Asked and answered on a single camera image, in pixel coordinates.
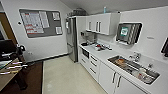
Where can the built-in black microwave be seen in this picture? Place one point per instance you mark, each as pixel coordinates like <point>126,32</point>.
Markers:
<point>85,53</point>

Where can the black coffee machine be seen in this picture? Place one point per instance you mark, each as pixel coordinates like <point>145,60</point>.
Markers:
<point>84,39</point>

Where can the stainless steel refrigerator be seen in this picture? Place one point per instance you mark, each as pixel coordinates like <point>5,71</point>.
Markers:
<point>71,40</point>

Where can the dish rack with items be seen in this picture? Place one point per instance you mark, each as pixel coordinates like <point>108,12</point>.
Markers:
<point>100,46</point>

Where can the white drawer stack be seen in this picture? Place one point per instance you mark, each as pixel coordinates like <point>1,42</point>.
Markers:
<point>94,66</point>

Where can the items on refrigerator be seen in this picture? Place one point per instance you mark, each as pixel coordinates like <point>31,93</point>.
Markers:
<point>77,12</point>

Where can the orange bowl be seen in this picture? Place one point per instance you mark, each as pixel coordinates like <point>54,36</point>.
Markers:
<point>121,61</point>

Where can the white double-door sink cabinet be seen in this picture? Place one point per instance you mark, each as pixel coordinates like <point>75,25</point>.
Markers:
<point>110,80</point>

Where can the grey notice board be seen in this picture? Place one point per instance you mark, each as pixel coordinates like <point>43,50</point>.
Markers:
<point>46,28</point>

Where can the small bottle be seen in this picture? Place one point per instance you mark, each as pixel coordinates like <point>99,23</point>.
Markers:
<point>105,10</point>

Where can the steel paper towel dispenser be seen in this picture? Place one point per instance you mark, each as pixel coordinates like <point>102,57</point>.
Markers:
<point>128,33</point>

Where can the chrome faucet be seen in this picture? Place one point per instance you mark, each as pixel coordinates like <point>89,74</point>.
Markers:
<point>136,56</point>

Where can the white cup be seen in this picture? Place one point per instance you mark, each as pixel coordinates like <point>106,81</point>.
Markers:
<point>143,73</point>

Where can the stainless steel sink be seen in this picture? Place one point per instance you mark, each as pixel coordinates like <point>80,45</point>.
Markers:
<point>151,78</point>

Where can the white two-door wall cabinet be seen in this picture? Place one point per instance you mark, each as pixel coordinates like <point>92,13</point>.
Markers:
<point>105,23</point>

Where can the white wall outlet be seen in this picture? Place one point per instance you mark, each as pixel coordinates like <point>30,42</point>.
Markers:
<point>30,52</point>

